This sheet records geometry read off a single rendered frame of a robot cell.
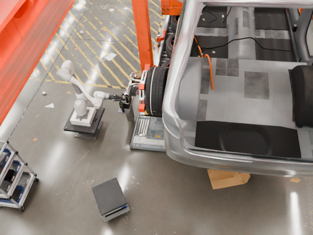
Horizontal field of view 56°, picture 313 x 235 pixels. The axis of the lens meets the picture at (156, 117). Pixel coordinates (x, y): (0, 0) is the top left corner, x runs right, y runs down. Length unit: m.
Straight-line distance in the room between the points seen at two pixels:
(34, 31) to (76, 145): 3.40
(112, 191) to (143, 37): 2.02
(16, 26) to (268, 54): 3.92
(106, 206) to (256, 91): 2.34
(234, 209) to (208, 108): 1.36
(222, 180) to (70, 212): 2.10
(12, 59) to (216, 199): 3.29
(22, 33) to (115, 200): 2.70
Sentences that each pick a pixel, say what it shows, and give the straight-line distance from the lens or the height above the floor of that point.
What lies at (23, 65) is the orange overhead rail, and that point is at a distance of 1.35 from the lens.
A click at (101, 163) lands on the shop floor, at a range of 4.47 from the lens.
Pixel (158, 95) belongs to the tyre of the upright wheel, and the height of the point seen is 1.05.
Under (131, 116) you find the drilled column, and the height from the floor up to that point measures 0.12.
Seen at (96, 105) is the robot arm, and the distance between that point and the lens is 4.03.
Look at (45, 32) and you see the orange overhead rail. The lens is 1.49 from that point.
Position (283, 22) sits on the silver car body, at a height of 0.80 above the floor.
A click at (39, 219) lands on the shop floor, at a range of 4.39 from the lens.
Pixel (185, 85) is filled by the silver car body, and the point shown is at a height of 1.29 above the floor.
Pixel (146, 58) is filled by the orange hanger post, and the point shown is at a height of 1.09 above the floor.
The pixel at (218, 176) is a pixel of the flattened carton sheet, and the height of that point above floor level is 0.01.
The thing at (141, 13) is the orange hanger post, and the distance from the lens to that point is 3.75.
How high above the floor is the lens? 3.78
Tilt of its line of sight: 52 degrees down
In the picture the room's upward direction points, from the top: 6 degrees counter-clockwise
